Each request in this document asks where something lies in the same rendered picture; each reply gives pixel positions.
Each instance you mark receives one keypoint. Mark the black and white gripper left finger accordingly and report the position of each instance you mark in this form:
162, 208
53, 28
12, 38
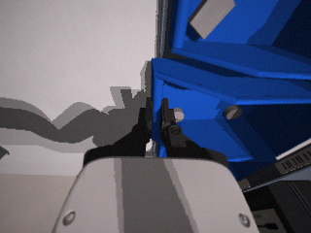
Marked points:
132, 144

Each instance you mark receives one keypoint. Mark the grey rectangular block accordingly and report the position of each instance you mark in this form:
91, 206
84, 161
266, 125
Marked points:
208, 15

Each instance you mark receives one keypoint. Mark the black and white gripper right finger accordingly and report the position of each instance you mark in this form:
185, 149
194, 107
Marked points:
179, 145

